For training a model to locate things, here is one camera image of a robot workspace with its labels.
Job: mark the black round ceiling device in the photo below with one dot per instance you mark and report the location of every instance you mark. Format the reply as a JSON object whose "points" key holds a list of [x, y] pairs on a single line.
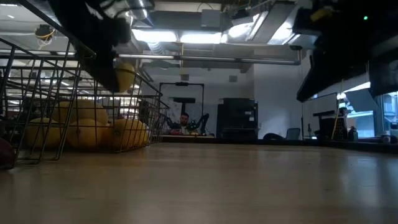
{"points": [[43, 32]]}

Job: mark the grey ceiling junction box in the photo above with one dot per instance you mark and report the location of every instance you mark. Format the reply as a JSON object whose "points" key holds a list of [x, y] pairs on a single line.
{"points": [[211, 18]]}

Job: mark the square wall vent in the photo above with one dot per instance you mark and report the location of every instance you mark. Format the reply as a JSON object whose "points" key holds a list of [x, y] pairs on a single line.
{"points": [[185, 77], [233, 78]]}

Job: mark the fluorescent ceiling light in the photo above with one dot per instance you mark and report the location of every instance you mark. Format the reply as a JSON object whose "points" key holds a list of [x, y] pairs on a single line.
{"points": [[200, 38], [155, 35]]}

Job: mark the whiteboard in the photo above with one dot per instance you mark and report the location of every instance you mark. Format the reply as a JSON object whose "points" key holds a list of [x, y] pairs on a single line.
{"points": [[309, 118]]}

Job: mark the round orange fruit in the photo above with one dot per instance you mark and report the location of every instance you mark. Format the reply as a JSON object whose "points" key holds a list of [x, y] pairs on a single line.
{"points": [[126, 133]]}

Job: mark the long horizontal metal pipe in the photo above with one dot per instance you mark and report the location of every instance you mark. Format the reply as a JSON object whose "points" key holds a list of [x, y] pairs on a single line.
{"points": [[217, 58]]}

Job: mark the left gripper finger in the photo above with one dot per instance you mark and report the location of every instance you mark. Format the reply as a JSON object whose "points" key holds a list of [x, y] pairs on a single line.
{"points": [[104, 74]]}

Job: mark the grey office chair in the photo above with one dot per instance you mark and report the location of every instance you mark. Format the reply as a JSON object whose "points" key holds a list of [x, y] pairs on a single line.
{"points": [[293, 133]]}

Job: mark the round silver air duct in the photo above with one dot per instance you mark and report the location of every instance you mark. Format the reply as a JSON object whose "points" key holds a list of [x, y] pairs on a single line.
{"points": [[140, 11]]}

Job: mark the black cabinet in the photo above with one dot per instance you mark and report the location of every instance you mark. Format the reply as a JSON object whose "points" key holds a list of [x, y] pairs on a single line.
{"points": [[236, 115]]}

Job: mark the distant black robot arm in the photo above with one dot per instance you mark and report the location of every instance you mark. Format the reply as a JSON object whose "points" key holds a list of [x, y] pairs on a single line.
{"points": [[193, 126]]}

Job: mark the black T-shaped stand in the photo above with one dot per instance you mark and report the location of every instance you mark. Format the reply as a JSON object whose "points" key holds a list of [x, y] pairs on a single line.
{"points": [[183, 100]]}

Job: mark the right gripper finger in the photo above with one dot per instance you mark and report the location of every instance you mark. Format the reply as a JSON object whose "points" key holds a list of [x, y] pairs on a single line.
{"points": [[329, 81]]}

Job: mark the large rectangular air duct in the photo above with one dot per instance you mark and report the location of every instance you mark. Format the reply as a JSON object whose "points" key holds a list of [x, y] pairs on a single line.
{"points": [[304, 40]]}

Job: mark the person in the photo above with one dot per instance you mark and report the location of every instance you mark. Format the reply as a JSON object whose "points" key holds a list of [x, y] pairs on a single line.
{"points": [[185, 123]]}

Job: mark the black aluminium table frame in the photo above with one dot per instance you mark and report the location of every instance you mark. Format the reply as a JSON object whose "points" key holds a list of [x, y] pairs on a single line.
{"points": [[242, 140]]}

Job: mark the black portal frame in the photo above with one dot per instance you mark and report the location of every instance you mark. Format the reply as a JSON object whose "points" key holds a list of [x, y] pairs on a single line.
{"points": [[182, 83]]}

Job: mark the distant wooden table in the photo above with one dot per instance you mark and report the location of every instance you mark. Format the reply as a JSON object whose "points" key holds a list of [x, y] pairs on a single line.
{"points": [[202, 135]]}

